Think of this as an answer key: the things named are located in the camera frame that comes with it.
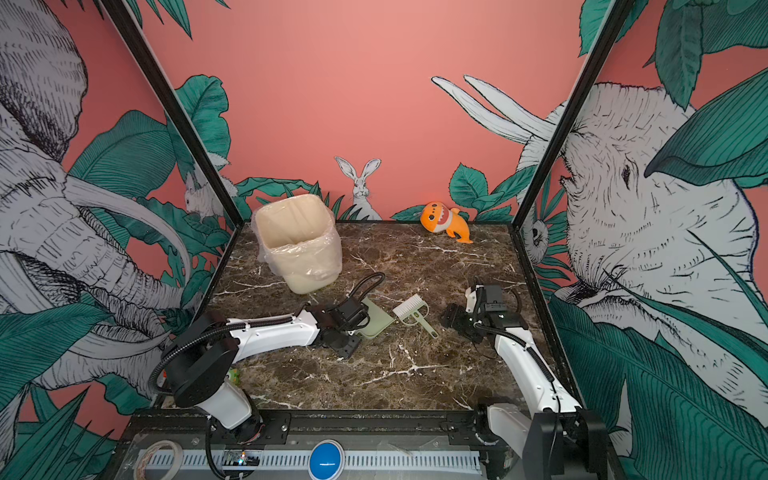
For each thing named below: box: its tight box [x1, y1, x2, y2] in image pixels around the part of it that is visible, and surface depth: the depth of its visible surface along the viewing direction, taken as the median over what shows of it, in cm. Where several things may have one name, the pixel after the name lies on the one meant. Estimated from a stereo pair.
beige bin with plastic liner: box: [252, 193, 343, 295], surface depth 92 cm
